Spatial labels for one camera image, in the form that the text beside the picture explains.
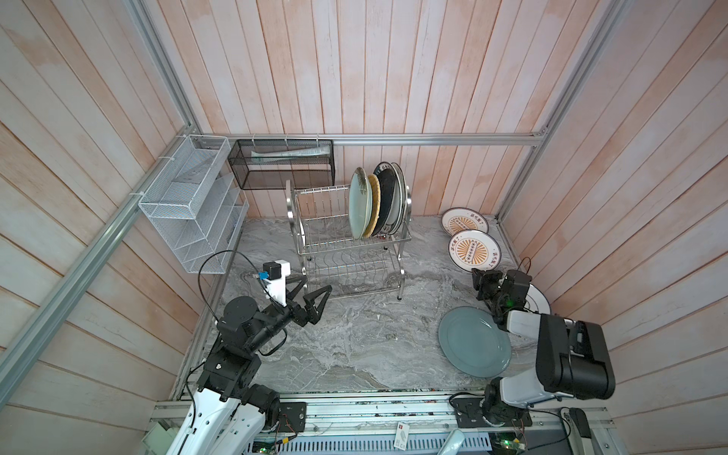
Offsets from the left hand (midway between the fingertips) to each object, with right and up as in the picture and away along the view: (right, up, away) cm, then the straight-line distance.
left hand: (319, 289), depth 65 cm
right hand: (+47, +4, +27) cm, 55 cm away
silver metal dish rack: (0, +6, +36) cm, 36 cm away
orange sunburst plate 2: (+50, +9, +32) cm, 60 cm away
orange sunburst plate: (+54, +22, +55) cm, 80 cm away
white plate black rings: (+71, -9, +30) cm, 77 cm away
